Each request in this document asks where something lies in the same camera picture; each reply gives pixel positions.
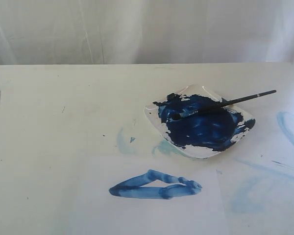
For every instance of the black paintbrush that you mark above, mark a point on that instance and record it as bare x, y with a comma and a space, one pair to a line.
219, 105

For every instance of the white curtain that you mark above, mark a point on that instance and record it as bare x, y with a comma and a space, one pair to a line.
145, 31

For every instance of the white paper sheet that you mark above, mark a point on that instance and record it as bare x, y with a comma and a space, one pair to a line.
123, 195

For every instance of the clear plate with blue paint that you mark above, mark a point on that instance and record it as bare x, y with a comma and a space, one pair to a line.
198, 136

